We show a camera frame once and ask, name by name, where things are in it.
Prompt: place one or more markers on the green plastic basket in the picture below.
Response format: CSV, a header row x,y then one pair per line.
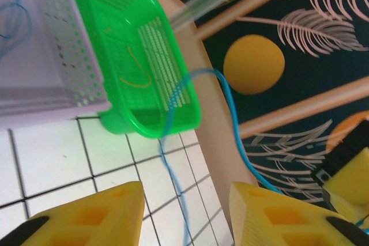
x,y
124,27

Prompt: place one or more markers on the lavender plastic basket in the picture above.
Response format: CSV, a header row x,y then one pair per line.
x,y
43,56

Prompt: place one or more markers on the aluminium frame post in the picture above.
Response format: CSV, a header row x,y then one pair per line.
x,y
207,1

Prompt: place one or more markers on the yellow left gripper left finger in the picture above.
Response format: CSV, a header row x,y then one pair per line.
x,y
86,223

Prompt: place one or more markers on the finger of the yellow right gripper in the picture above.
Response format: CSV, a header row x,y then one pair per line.
x,y
354,174
354,208

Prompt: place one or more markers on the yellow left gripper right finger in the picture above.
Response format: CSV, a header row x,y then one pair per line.
x,y
274,223

